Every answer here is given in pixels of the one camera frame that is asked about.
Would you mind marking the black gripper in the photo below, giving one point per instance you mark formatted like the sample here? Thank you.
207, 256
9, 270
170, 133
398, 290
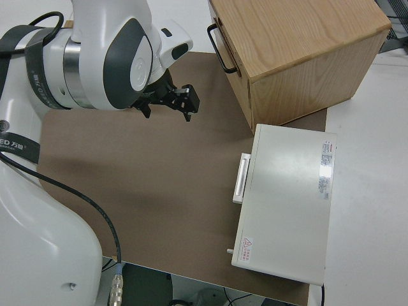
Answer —
178, 99

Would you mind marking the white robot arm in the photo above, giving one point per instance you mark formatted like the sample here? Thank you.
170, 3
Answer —
32, 239

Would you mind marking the brown table mat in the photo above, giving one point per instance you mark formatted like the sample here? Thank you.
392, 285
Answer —
143, 175

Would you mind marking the white toaster oven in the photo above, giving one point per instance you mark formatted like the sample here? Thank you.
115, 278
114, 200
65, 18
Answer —
287, 197

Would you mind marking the wooden drawer cabinet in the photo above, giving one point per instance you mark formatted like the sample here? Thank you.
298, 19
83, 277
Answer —
303, 48

